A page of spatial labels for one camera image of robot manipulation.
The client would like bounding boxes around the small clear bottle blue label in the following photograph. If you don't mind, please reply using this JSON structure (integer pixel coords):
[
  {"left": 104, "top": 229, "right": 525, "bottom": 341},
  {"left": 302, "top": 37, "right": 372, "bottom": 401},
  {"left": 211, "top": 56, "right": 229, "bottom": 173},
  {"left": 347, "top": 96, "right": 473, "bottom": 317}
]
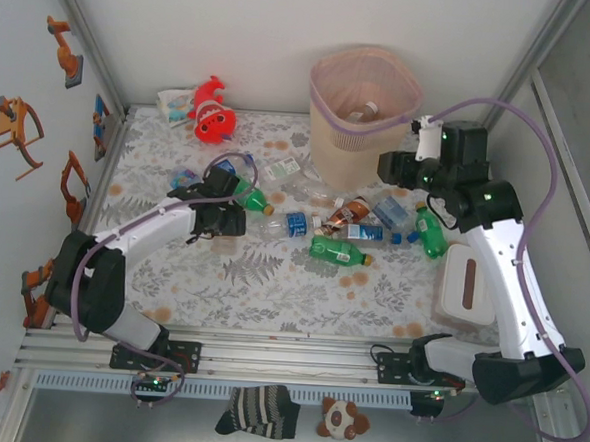
[{"left": 211, "top": 149, "right": 256, "bottom": 178}]

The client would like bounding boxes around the aluminium frame post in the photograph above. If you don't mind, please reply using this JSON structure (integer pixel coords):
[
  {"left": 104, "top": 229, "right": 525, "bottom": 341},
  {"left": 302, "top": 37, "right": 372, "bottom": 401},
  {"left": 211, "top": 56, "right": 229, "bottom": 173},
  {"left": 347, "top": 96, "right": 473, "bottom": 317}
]
[
  {"left": 38, "top": 0, "right": 137, "bottom": 122},
  {"left": 477, "top": 0, "right": 588, "bottom": 144}
]

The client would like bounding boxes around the crushed clear unlabelled bottle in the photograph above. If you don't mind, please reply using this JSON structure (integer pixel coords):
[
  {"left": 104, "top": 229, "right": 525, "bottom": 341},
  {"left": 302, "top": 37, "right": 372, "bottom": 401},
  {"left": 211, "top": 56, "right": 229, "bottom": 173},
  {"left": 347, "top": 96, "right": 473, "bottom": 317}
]
[{"left": 285, "top": 177, "right": 347, "bottom": 211}]

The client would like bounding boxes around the small green circuit board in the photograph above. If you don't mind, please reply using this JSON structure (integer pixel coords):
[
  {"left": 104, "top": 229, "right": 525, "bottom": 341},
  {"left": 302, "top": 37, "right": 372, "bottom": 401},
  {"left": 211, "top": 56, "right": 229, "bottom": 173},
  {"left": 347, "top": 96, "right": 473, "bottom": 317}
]
[
  {"left": 132, "top": 369, "right": 179, "bottom": 391},
  {"left": 421, "top": 387, "right": 454, "bottom": 405}
]

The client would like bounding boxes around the clear bottle colourful label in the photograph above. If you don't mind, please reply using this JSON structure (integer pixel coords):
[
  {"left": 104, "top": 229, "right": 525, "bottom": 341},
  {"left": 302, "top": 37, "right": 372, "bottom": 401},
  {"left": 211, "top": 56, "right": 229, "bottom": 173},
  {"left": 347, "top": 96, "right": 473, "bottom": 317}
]
[{"left": 169, "top": 166, "right": 200, "bottom": 192}]

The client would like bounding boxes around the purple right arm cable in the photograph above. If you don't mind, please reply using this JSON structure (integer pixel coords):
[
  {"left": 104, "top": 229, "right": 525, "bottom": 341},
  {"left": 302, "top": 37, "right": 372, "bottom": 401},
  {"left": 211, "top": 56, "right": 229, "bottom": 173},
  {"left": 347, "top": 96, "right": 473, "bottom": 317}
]
[{"left": 406, "top": 94, "right": 590, "bottom": 442}]

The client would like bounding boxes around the green plastic soda bottle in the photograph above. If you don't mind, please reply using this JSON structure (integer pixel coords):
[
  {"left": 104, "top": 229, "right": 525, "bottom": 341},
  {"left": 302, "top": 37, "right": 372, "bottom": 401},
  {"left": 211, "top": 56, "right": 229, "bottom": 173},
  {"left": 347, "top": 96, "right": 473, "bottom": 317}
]
[
  {"left": 410, "top": 200, "right": 453, "bottom": 261},
  {"left": 305, "top": 232, "right": 376, "bottom": 269},
  {"left": 230, "top": 175, "right": 278, "bottom": 217}
]

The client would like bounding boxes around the blue orange clamp wall sticker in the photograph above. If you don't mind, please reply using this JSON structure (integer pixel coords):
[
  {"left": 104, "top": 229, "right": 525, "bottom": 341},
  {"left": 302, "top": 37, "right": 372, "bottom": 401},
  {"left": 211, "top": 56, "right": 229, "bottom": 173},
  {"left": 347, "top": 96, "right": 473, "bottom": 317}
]
[{"left": 90, "top": 93, "right": 114, "bottom": 165}]

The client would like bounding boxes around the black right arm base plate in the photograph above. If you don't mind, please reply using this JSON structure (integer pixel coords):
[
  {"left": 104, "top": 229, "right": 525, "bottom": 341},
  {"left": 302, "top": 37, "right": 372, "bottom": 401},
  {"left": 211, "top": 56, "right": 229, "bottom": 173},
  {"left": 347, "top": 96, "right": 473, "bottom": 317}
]
[{"left": 373, "top": 349, "right": 468, "bottom": 392}]

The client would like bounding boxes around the white slotted cable duct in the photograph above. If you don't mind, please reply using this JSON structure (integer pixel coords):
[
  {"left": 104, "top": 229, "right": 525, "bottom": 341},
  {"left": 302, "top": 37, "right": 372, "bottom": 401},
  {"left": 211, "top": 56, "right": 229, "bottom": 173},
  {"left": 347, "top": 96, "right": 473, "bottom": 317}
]
[{"left": 31, "top": 367, "right": 414, "bottom": 412}]

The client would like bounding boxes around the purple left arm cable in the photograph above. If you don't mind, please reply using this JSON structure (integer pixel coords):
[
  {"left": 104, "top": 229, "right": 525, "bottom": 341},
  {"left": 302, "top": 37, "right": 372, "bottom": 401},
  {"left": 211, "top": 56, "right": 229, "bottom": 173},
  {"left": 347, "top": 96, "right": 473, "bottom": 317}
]
[{"left": 68, "top": 141, "right": 260, "bottom": 354}]

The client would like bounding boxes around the clear bottle blue white label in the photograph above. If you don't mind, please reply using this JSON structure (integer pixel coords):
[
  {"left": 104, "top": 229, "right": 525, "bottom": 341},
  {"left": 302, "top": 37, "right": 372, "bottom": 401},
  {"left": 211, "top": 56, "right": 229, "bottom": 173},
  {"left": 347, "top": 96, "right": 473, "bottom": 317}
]
[{"left": 341, "top": 222, "right": 405, "bottom": 247}]

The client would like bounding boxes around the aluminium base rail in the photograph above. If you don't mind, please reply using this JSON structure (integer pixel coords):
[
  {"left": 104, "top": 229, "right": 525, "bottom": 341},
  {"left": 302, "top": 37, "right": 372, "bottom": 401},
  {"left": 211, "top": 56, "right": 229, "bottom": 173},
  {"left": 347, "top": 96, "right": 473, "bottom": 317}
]
[{"left": 15, "top": 313, "right": 572, "bottom": 402}]

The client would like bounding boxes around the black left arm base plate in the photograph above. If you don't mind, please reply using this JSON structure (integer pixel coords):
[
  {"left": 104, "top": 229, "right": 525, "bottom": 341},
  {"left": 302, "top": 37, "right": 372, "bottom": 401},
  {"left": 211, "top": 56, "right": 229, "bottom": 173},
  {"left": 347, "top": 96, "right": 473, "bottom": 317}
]
[{"left": 109, "top": 336, "right": 203, "bottom": 376}]

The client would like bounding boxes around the orange claw wall sticker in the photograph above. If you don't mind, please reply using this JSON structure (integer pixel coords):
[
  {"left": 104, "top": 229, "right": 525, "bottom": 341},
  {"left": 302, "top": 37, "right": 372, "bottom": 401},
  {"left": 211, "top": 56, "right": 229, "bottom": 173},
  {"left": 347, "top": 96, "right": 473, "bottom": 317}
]
[{"left": 0, "top": 95, "right": 49, "bottom": 185}]

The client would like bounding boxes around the brown white plush toy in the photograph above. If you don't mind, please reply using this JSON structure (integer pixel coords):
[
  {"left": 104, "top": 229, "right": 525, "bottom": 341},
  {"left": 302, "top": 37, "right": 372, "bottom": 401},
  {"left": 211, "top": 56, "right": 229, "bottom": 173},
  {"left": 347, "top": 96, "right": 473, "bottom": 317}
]
[{"left": 316, "top": 395, "right": 373, "bottom": 442}]

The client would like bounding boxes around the aluminium side frame bar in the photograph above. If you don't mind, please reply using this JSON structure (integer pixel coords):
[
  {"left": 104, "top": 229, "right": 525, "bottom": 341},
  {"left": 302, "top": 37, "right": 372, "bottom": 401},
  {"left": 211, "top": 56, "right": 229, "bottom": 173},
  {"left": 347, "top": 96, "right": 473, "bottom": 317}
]
[{"left": 515, "top": 64, "right": 590, "bottom": 305}]

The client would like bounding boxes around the red plush fish toy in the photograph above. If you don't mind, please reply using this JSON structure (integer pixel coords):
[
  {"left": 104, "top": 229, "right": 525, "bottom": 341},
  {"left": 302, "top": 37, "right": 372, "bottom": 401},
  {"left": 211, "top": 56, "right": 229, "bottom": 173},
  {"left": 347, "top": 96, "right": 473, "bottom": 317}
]
[{"left": 186, "top": 72, "right": 242, "bottom": 146}]

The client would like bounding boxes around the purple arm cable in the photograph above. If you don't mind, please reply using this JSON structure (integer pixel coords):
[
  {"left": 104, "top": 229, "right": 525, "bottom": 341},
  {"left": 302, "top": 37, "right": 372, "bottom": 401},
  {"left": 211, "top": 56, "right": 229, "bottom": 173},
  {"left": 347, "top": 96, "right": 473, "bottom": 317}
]
[
  {"left": 68, "top": 141, "right": 260, "bottom": 354},
  {"left": 406, "top": 94, "right": 590, "bottom": 442}
]

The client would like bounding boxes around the clear bottle dark blue label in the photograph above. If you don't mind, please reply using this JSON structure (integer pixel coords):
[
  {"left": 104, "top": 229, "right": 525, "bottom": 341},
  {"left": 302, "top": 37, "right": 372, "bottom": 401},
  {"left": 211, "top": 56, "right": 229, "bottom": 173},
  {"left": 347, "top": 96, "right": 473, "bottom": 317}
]
[{"left": 253, "top": 208, "right": 323, "bottom": 244}]

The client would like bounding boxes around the square Fiji water bottle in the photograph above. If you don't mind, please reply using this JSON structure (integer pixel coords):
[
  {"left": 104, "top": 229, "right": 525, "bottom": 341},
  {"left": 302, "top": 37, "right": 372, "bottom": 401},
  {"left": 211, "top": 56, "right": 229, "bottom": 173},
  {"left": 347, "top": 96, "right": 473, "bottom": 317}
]
[{"left": 369, "top": 194, "right": 413, "bottom": 233}]

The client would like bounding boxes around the beige slatted plastic bin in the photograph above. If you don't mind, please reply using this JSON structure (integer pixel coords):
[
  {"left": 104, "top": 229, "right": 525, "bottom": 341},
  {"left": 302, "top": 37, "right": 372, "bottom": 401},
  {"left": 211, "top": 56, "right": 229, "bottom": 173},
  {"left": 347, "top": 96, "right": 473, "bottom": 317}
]
[{"left": 302, "top": 41, "right": 428, "bottom": 195}]

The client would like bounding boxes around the square clear bottle white cap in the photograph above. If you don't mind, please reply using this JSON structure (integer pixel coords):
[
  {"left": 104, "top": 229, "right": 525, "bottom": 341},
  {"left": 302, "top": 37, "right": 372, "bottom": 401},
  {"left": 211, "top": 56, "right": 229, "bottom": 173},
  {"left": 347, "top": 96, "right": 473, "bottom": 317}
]
[{"left": 344, "top": 98, "right": 382, "bottom": 126}]

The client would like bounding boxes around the aluminium table side rail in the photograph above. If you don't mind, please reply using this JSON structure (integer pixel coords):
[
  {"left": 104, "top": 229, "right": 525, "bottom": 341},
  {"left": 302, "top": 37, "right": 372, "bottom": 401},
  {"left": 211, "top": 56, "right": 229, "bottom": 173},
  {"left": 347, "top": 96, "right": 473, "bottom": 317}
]
[{"left": 70, "top": 110, "right": 131, "bottom": 324}]

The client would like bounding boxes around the floral tablecloth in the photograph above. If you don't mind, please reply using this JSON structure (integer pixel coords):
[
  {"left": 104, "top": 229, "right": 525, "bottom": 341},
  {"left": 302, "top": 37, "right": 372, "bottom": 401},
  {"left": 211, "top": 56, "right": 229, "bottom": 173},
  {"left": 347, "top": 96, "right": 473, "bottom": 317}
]
[{"left": 75, "top": 100, "right": 515, "bottom": 348}]

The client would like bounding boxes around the white tissue box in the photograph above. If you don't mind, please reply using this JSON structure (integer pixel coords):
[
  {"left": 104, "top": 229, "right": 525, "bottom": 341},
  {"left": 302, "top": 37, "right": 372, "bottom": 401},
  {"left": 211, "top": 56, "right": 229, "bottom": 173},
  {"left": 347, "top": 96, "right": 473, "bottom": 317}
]
[{"left": 431, "top": 241, "right": 506, "bottom": 336}]

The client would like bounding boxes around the black beige striped sock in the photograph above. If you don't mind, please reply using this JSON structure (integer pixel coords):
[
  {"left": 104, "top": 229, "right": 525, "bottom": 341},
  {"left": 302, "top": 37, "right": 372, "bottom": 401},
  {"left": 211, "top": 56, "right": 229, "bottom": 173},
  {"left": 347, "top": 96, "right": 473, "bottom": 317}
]
[{"left": 213, "top": 380, "right": 304, "bottom": 442}]

